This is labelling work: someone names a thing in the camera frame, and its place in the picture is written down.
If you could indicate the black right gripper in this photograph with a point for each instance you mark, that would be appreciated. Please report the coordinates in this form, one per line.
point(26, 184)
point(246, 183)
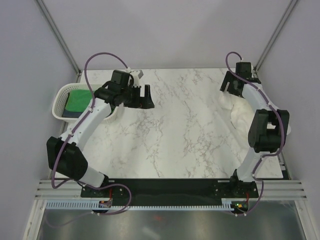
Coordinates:
point(229, 77)

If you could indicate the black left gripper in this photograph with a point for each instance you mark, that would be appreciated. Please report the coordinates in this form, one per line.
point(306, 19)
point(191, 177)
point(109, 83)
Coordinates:
point(143, 102)

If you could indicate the green towel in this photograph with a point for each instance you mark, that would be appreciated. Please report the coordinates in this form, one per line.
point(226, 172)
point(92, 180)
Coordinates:
point(78, 100)

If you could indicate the dark blue towel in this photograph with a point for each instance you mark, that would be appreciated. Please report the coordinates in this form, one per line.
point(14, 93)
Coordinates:
point(71, 114)

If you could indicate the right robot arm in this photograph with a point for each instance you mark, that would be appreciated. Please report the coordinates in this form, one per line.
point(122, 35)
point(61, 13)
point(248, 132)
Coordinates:
point(259, 122)

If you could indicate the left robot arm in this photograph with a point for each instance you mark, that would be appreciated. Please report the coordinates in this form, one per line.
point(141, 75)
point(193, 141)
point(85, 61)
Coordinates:
point(65, 152)

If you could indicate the white fluffy towel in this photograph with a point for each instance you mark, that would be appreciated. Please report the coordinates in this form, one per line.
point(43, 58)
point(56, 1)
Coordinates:
point(240, 114)

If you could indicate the white perforated basket right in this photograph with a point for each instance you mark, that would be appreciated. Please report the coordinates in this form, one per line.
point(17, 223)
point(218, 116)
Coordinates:
point(289, 129)

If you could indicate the white perforated basket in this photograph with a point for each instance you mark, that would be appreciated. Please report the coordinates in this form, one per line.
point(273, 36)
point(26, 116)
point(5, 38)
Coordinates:
point(289, 129)
point(61, 99)

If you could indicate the white perforated basket left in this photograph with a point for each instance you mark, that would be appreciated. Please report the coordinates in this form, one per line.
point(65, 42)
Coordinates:
point(61, 99)

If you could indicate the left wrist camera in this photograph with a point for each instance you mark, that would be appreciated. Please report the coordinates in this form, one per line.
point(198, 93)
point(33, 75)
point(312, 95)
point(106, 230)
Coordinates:
point(136, 74)

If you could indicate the right aluminium frame post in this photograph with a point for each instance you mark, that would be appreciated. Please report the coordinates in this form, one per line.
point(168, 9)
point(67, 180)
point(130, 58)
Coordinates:
point(275, 34)

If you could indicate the aluminium frame post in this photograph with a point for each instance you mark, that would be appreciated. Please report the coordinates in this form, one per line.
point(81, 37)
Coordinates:
point(275, 34)
point(57, 34)

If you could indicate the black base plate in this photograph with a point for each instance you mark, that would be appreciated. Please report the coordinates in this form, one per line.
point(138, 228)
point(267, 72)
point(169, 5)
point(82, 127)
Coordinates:
point(186, 190)

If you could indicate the left aluminium frame post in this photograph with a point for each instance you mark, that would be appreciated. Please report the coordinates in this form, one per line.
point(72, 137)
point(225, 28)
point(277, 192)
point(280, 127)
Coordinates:
point(57, 34)

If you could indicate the white slotted cable duct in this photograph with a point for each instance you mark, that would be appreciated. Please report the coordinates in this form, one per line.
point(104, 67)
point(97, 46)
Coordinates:
point(99, 205)

